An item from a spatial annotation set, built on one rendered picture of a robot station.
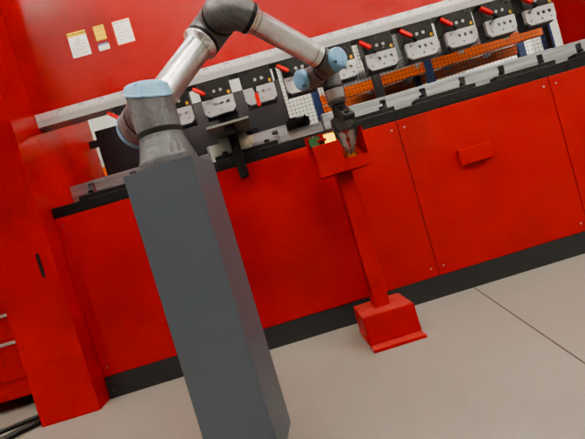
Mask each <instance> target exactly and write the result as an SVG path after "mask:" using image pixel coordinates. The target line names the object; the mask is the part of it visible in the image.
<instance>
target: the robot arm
mask: <svg viewBox="0 0 585 439"><path fill-rule="evenodd" d="M234 31H239V32H241V33H243V34H245V35H246V34H248V33H250V34H252V35H254V36H255V37H258V38H260V39H261V40H263V41H265V42H267V43H269V44H271V45H273V46H274V47H276V48H278V49H280V50H282V51H284V52H285V53H287V54H289V55H291V56H293V57H296V58H297V59H298V60H300V61H302V62H304V63H306V64H309V65H310V66H308V67H307V68H305V69H304V68H302V69H300V70H297V71H295V73H294V76H293V82H294V84H295V86H296V88H297V89H298V90H300V91H304V90H306V91H308V90H311V89H316V88H321V87H322V88H323V91H324V93H325V95H324V98H326V102H327V104H328V107H331V108H332V110H333V116H334V118H333V119H331V120H330V122H331V126H332V129H333V134H334V136H335V138H336V139H339V140H340V144H341V145H342V147H343V148H344V149H345V150H346V152H348V153H349V154H353V151H354V148H355V144H356V138H357V131H358V129H357V125H356V124H355V120H353V118H355V112H354V111H353V110H351V109H350V108H349V107H348V106H347V105H346V104H342V103H345V102H346V98H345V96H346V95H345V92H344V89H343V86H342V83H341V79H340V71H341V70H342V69H343V68H344V67H345V66H346V63H347V56H346V53H345V52H344V51H343V50H342V49H341V48H340V47H333V48H332V49H330V50H328V49H327V48H326V47H324V46H323V45H321V44H318V43H317V42H315V41H313V40H312V39H311V38H309V37H307V36H305V35H303V34H301V33H300V32H298V31H296V30H295V29H293V28H291V27H290V26H288V25H286V24H284V23H282V22H280V21H279V20H278V19H276V18H274V17H272V16H270V15H268V14H267V13H265V12H264V11H262V10H260V9H259V5H258V4H257V3H255V2H253V1H252V0H206V2H205V4H204V6H203V7H202V9H201V10H200V12H199V13H198V14H197V16H196V17H195V18H194V20H193V21H192V23H191V24H190V25H189V27H188V28H187V29H186V30H185V33H184V39H185V41H184V42H183V43H182V44H181V45H180V47H179V48H178V50H177V51H176V52H175V53H174V55H173V56H172V57H171V59H170V60H169V62H168V63H167V64H166V66H165V67H164V68H163V70H162V71H161V72H160V73H159V74H158V76H157V77H156V78H155V79H147V80H142V81H137V82H134V83H131V84H128V85H127V86H126V87H125V88H124V97H125V99H126V102H127V105H126V106H125V108H124V110H123V111H122V113H121V114H120V115H119V117H118V119H117V133H118V136H119V137H120V138H121V140H122V141H123V142H124V143H126V144H127V145H128V146H130V147H133V148H138V149H139V170H140V172H141V171H143V170H146V169H149V168H152V167H154V166H157V165H162V164H165V163H168V162H171V161H173V160H176V159H181V158H184V157H187V156H190V155H192V156H195V157H197V156H198V154H197V153H196V151H195V150H194V148H193V147H192V145H191V143H190V142H189V140H188V139H187V138H186V136H185V134H184V131H183V128H182V125H181V122H180V119H179V115H178V111H177V107H176V105H175V104H176V102H177V101H178V99H179V98H180V97H181V95H182V94H183V92H184V91H185V89H186V88H187V86H188V85H189V84H190V82H191V81H192V80H193V79H194V77H195V76H196V74H197V73H198V71H199V70H200V68H201V67H202V66H203V64H204V63H205V61H206V60H207V59H213V58H215V56H216V55H217V54H218V52H219V50H220V49H221V48H222V46H223V45H224V43H225V42H226V40H227V39H228V38H229V37H230V36H231V34H232V33H233V32H234ZM345 130H349V132H348V133H347V136H348V137H349V140H350V142H349V144H350V146H351V147H350V148H349V146H348V143H347V142H346V134H345V133H342V132H343V131H345Z"/></svg>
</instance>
